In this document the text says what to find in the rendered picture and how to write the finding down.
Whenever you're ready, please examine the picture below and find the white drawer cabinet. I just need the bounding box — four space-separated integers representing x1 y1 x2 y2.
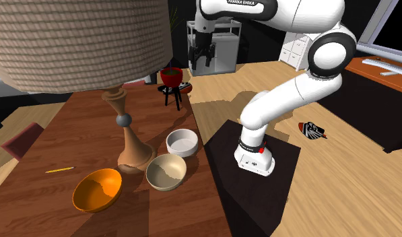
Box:
278 31 315 71

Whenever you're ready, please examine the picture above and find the small black stool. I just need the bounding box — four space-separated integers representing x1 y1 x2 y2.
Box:
157 84 185 112

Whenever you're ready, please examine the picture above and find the white bowl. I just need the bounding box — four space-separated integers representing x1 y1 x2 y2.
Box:
166 128 199 158

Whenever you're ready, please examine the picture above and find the black white orange object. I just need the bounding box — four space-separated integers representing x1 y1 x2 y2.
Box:
178 81 193 95

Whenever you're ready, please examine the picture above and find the dark robot stand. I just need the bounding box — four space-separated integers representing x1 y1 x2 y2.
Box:
203 118 302 237

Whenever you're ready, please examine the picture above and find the dark red chair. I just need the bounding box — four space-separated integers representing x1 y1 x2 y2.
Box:
0 122 45 162

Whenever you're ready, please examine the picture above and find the orange and dark desk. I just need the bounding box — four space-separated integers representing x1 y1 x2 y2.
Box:
316 55 402 154

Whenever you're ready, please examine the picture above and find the grey white cabinet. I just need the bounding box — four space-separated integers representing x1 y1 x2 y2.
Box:
186 19 243 76

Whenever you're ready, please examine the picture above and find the orange bowl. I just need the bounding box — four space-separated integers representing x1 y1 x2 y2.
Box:
71 168 123 213

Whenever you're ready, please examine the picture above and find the beige bowl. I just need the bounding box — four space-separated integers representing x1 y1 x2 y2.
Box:
145 153 188 192

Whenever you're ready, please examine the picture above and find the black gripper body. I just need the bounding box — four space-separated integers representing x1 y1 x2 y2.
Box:
189 28 217 56

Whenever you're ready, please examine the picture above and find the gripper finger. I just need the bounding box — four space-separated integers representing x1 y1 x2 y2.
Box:
203 45 217 68
188 48 202 71

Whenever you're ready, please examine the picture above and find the yellow pencil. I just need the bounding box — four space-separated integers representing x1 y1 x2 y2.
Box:
44 166 76 174

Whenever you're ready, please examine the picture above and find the red plant pot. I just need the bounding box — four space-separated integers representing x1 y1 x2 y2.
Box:
160 6 185 88

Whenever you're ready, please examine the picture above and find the brown wooden table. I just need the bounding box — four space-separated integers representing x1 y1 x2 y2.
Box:
0 81 233 237

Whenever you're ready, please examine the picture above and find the grey framed black screen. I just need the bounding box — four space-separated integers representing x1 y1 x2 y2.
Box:
356 0 402 65

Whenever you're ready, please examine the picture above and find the red black white object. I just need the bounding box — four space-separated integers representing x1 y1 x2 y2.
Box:
298 121 328 141

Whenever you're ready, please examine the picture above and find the wooden table lamp woven shade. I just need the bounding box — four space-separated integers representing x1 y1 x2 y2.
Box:
0 0 174 175

